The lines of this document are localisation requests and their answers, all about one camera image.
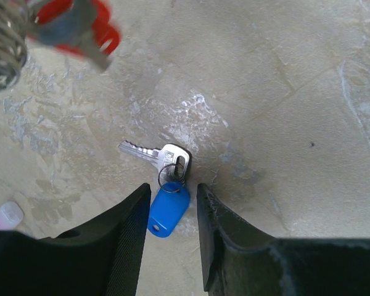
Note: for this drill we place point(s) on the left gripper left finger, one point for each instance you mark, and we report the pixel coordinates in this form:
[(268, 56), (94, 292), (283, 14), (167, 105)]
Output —
[(99, 257)]

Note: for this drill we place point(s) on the metal keyring with keys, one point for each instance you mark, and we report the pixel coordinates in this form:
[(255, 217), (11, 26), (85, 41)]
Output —
[(15, 16)]

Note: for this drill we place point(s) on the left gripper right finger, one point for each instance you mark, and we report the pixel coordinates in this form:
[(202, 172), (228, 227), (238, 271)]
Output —
[(239, 259)]

